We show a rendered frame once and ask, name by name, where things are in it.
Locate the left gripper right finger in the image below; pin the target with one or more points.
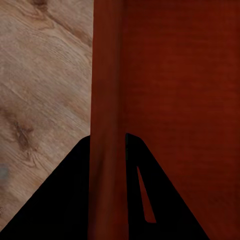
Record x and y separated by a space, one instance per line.
174 220

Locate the storage box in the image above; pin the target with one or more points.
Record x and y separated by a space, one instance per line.
168 72

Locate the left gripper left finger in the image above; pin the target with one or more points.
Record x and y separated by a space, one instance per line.
58 210

